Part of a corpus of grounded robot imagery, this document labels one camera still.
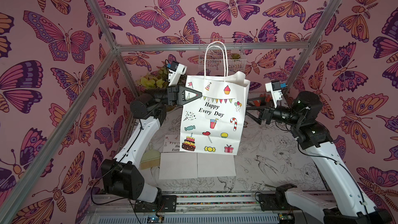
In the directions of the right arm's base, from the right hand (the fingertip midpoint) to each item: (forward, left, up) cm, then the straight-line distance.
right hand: (247, 105), depth 58 cm
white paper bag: (-8, +11, -41) cm, 43 cm away
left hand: (-4, +17, +6) cm, 19 cm away
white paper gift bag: (-7, +33, -44) cm, 55 cm away
